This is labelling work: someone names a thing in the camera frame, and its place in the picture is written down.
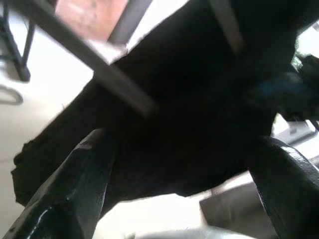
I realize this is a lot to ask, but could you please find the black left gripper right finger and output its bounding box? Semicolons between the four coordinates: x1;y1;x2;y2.
249;135;319;239

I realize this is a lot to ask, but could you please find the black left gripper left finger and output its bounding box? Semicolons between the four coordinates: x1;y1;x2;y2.
9;128;118;239

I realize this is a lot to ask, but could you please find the grey flocked hanger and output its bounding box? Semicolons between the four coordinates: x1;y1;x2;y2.
7;0;244;118

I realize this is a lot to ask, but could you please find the black garment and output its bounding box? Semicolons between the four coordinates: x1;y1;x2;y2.
11;0;319;207

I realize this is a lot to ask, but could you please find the plastic wrapped cardboard box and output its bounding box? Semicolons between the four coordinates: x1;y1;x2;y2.
54;0;130;43

